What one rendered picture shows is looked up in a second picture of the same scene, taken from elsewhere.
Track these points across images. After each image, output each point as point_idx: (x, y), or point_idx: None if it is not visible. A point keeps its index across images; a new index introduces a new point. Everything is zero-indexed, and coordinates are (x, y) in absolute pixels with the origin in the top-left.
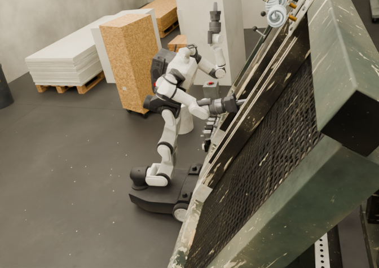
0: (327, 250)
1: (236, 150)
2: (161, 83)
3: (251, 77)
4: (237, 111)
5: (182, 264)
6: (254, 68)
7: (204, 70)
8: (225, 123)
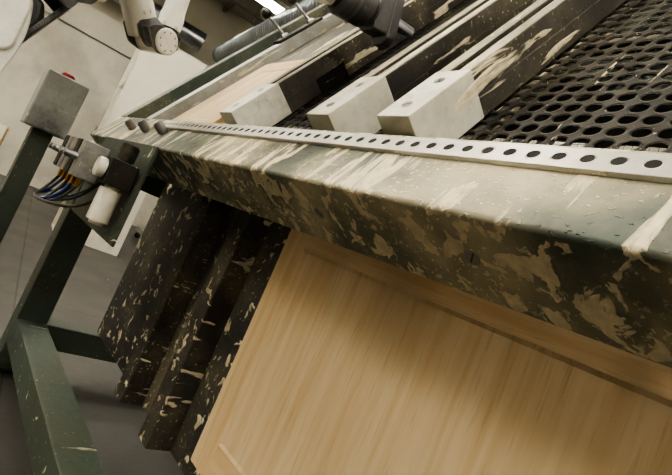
0: None
1: (592, 15)
2: None
3: (408, 4)
4: (394, 38)
5: None
6: (269, 66)
7: (136, 5)
8: (301, 78)
